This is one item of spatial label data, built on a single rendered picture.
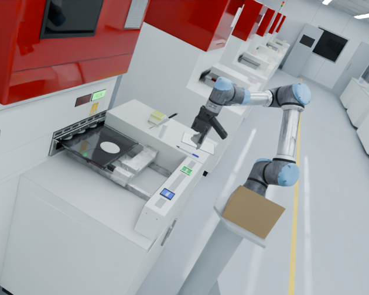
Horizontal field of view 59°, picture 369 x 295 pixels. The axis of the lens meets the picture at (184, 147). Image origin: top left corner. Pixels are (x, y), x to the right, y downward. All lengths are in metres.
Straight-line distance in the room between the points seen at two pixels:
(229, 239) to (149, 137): 0.71
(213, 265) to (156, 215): 0.73
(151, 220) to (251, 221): 0.57
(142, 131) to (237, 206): 0.66
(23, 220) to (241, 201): 1.02
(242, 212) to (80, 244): 0.78
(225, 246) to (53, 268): 0.87
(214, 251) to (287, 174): 0.61
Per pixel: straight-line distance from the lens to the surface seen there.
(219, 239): 1.87
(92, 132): 1.81
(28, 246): 1.75
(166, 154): 1.84
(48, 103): 1.44
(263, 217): 1.70
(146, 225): 1.38
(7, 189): 1.55
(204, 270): 2.02
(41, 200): 1.54
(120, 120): 1.90
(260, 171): 1.76
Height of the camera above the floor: 1.78
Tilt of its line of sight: 26 degrees down
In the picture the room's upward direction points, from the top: 24 degrees clockwise
